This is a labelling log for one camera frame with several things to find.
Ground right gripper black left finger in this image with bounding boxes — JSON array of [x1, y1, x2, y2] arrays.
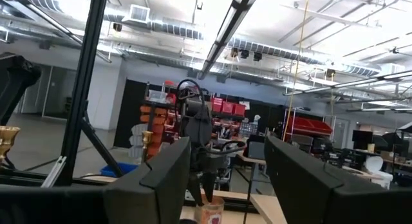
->
[[0, 136, 192, 224]]

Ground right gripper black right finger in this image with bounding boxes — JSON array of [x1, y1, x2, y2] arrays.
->
[[263, 135, 412, 224]]

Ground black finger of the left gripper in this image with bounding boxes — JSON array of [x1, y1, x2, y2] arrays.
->
[[201, 171, 218, 203], [186, 172, 206, 207]]

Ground gold candlestick holder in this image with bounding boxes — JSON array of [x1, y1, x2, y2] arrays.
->
[[140, 130, 155, 163], [0, 126, 21, 165]]

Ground orange candle glass jar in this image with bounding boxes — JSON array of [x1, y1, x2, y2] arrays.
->
[[194, 194, 225, 224]]

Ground wooden workbench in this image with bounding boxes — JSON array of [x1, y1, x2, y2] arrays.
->
[[236, 152, 267, 165]]

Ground blue plastic bin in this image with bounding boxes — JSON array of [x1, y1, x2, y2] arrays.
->
[[100, 162, 139, 178]]

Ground wooden shelf riser black legs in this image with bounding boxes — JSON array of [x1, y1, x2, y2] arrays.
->
[[179, 204, 288, 224]]

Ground red storage bin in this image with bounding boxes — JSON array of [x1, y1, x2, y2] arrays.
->
[[211, 97, 224, 114], [221, 101, 235, 115], [233, 103, 247, 117]]

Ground red bin rack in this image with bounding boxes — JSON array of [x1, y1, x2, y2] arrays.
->
[[283, 116, 334, 144]]

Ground orange bin storage rack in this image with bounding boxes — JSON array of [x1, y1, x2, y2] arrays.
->
[[138, 80, 181, 160]]

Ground white chair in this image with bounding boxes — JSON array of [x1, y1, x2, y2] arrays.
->
[[364, 155, 394, 190]]

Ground black background monitor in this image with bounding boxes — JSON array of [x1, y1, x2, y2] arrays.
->
[[351, 129, 374, 151]]

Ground LED light bar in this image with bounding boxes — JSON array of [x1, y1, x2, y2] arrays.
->
[[5, 0, 113, 63], [196, 0, 262, 80]]

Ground white air vent box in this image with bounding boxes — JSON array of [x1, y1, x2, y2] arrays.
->
[[122, 4, 151, 27]]

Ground silver frame bracket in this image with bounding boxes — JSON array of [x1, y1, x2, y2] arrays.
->
[[41, 155, 68, 189]]

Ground black aluminium frame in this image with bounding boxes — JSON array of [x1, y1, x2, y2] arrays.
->
[[0, 0, 260, 216]]

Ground yellow power cable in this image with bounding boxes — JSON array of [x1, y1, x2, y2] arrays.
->
[[282, 0, 310, 142]]

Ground silver ventilation duct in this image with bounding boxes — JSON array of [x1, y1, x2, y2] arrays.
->
[[19, 0, 382, 77]]

